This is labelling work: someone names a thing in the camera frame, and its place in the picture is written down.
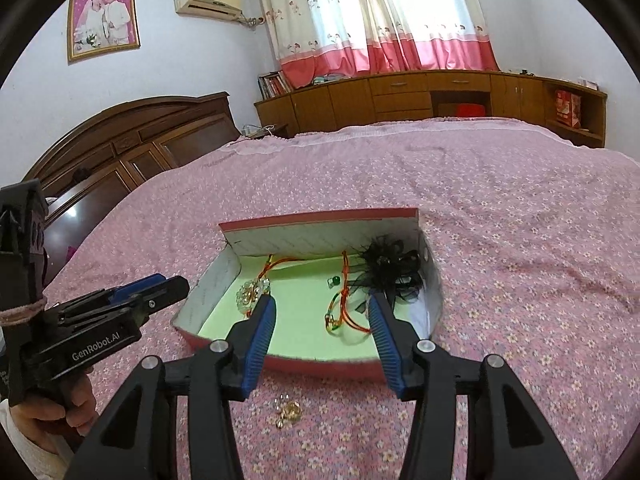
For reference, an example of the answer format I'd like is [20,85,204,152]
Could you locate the pale green bead bracelet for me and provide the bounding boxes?
[235,277,272,318]

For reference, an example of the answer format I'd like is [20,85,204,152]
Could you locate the gold crystal earrings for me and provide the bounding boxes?
[274,393,303,429]

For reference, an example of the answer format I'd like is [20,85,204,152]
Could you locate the green bead pendant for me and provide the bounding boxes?
[328,275,345,289]

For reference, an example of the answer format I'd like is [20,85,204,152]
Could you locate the red braided cord bracelet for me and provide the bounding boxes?
[323,250,374,335]

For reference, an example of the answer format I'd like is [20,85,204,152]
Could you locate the black feather hair accessory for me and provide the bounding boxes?
[347,237,423,308]

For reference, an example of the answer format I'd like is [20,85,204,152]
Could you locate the white sleeve forearm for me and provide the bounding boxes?
[1,398,66,479]

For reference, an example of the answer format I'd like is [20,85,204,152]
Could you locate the person's left hand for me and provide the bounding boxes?
[10,367,98,454]

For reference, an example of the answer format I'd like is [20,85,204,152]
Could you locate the dark wooden headboard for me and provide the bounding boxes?
[24,91,240,283]

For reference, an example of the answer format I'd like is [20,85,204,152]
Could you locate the pink cardboard box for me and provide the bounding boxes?
[171,208,442,380]

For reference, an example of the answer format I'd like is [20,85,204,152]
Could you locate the pink floral bedspread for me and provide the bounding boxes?
[46,119,639,479]

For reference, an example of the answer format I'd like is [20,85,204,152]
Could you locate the books on cabinet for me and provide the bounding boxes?
[257,70,294,100]

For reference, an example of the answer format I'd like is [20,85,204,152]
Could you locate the framed wedding photo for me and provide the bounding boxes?
[66,0,140,63]

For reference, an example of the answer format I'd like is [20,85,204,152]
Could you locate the pink white curtains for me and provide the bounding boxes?
[260,0,498,89]

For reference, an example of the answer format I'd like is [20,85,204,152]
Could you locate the long wooden cabinet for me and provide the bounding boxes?
[254,70,606,148]

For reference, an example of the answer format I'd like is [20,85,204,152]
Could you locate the red gift box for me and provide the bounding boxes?
[554,89,582,129]

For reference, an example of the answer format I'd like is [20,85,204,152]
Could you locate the cream wall air conditioner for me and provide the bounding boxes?
[174,0,242,21]

